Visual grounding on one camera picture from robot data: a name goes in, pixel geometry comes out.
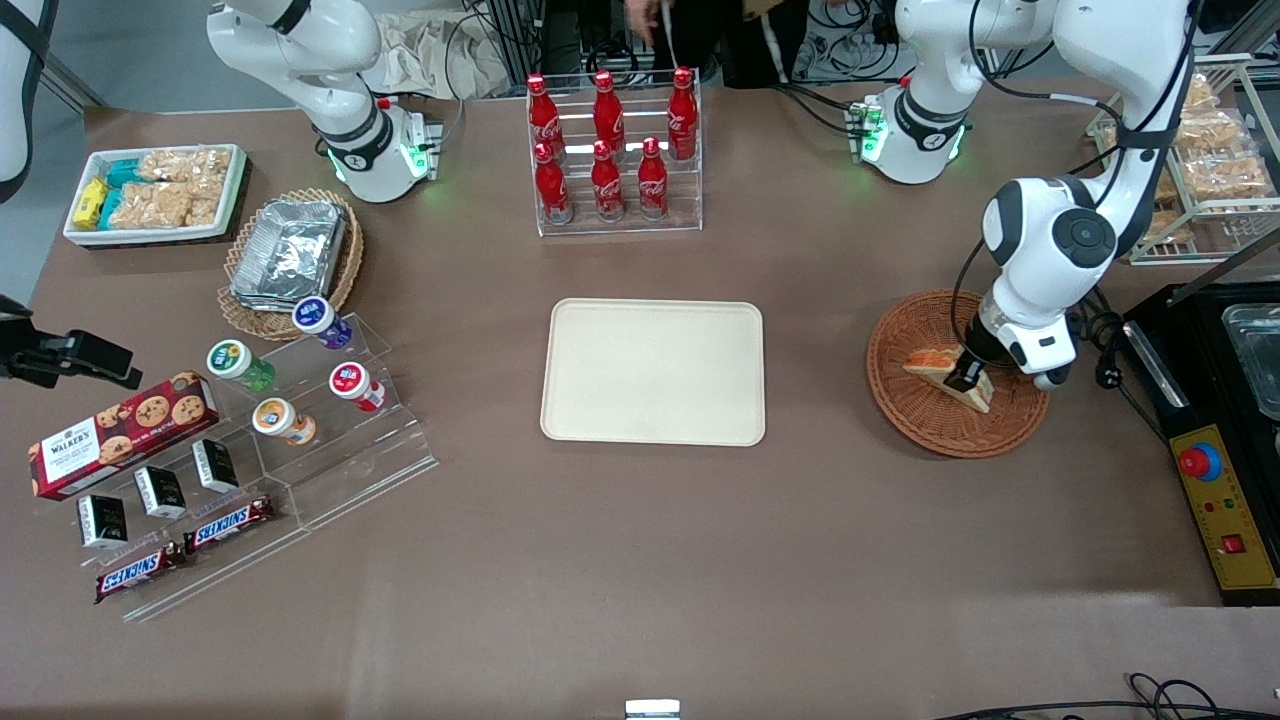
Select person body dark clothes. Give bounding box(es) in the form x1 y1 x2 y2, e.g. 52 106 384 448
690 0 813 89

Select triangular sandwich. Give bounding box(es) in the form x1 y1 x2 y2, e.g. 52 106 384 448
903 345 994 413

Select white wire shelf rack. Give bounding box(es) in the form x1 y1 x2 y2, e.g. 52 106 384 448
1088 55 1280 266

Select small purple drink bottle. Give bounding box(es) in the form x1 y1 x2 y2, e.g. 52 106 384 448
292 296 353 351

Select yellow snack packet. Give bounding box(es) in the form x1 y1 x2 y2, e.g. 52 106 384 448
73 177 110 227

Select stack of foil trays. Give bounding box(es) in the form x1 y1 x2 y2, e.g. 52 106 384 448
230 198 348 313

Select round brown wicker basket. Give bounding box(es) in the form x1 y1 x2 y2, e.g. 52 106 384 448
866 290 1052 460

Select black power cable with plug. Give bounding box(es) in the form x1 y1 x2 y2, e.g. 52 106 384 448
1075 285 1171 441

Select beige plastic tray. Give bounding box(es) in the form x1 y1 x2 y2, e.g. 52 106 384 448
540 298 767 447

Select yellow control panel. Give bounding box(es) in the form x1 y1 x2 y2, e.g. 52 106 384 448
1170 425 1279 591

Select red Walkers cookie box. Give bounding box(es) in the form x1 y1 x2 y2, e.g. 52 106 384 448
28 371 221 501

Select red cola bottle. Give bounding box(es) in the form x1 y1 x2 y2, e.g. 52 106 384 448
591 140 626 222
667 66 699 161
593 70 627 149
527 73 564 151
637 137 669 220
534 142 573 225

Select white plastic bin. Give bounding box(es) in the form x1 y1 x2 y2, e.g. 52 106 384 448
62 144 249 248

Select rice cracker snack packet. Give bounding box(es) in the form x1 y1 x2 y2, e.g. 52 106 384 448
135 148 233 197
108 183 219 230

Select black floor cable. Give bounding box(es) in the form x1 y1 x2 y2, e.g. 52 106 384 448
930 673 1280 720

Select Snickers chocolate bar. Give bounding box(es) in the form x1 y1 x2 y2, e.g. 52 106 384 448
183 497 276 554
95 543 188 605

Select small red drink bottle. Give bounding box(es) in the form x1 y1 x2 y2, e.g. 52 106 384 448
329 362 386 413

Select light woven wicker basket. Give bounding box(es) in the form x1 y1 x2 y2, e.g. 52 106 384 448
217 188 365 342

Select clear acrylic stepped display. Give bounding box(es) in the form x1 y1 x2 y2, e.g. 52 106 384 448
30 310 439 623

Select red emergency stop button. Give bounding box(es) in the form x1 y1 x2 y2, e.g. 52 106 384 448
1178 440 1223 483

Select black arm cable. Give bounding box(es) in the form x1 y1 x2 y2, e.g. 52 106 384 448
948 0 1201 351

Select clear acrylic bottle rack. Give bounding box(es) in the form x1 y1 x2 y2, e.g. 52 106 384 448
527 70 704 238

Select clear metal-rimmed container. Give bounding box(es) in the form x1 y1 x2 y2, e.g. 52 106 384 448
1222 303 1280 421

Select small orange drink bottle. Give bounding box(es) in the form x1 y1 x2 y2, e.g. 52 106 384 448
251 398 317 447

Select black machine housing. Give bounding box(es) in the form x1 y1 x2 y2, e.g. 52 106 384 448
1120 228 1280 608

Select small black box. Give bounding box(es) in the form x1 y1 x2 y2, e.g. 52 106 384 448
191 438 240 494
77 494 129 549
133 465 188 520

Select small green drink bottle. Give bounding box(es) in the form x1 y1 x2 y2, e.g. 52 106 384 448
207 340 276 393

